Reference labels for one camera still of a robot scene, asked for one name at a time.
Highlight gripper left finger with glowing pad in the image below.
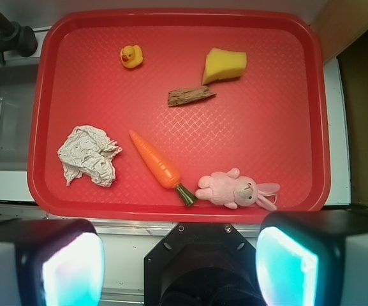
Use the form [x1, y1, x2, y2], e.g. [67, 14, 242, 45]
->
[0, 219, 105, 305]

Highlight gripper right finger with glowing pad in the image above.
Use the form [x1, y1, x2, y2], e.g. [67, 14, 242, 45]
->
[256, 210, 368, 305]

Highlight crumpled white paper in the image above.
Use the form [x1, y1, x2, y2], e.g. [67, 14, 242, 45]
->
[57, 125, 122, 187]

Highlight pink plush bunny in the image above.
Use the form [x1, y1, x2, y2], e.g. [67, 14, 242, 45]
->
[195, 168, 280, 211]

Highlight red plastic tray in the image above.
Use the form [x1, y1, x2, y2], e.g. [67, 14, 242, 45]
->
[27, 9, 330, 224]

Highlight grey sink basin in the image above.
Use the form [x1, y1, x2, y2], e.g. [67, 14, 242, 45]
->
[0, 57, 40, 171]

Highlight orange plastic carrot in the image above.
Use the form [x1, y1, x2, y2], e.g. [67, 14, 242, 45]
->
[129, 129, 196, 207]

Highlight brown wood bark piece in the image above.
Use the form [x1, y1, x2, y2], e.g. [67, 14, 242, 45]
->
[167, 85, 217, 107]

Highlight yellow sponge piece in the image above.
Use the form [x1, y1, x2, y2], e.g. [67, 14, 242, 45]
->
[202, 48, 247, 85]

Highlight black faucet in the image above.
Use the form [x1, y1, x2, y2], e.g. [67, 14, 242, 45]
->
[0, 12, 38, 65]

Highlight yellow rubber duck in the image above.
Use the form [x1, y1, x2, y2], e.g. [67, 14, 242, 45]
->
[119, 45, 144, 69]

